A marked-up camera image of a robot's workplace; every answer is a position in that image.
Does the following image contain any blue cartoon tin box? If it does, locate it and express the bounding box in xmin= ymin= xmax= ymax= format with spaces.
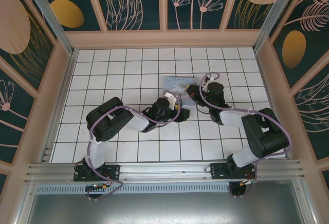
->
xmin=163 ymin=74 xmax=200 ymax=106

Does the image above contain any grey metal sheet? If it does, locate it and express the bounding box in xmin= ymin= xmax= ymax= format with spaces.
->
xmin=15 ymin=180 xmax=317 ymax=224

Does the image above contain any aluminium table side rail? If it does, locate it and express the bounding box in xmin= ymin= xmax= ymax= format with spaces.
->
xmin=253 ymin=49 xmax=293 ymax=159
xmin=38 ymin=50 xmax=78 ymax=163

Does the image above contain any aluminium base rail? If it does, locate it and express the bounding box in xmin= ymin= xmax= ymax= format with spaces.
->
xmin=24 ymin=159 xmax=306 ymax=183

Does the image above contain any slotted grey cable duct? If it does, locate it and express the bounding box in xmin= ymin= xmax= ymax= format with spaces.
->
xmin=33 ymin=183 xmax=232 ymax=195

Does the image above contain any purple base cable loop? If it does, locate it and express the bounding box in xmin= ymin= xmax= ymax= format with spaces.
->
xmin=86 ymin=181 xmax=124 ymax=201
xmin=228 ymin=167 xmax=255 ymax=199

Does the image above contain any pink flowers wall panel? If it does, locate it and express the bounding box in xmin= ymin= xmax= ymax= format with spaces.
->
xmin=164 ymin=0 xmax=237 ymax=32

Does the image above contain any orange oval feather wall panel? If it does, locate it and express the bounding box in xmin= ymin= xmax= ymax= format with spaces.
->
xmin=268 ymin=0 xmax=329 ymax=90

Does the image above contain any gold strands feather wall panel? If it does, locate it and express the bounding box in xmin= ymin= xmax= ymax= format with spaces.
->
xmin=290 ymin=66 xmax=329 ymax=162

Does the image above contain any aluminium corner post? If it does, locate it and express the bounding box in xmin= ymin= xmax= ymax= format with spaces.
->
xmin=253 ymin=0 xmax=296 ymax=52
xmin=22 ymin=0 xmax=79 ymax=58

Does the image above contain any orange oval leaf wall panel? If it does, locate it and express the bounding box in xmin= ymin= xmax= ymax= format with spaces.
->
xmin=32 ymin=0 xmax=102 ymax=32

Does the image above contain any single flower side wall panel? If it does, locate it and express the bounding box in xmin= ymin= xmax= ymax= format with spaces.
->
xmin=0 ymin=59 xmax=36 ymax=165

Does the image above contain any large pink circle wall panel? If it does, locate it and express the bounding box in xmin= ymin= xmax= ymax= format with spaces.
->
xmin=0 ymin=0 xmax=57 ymax=99

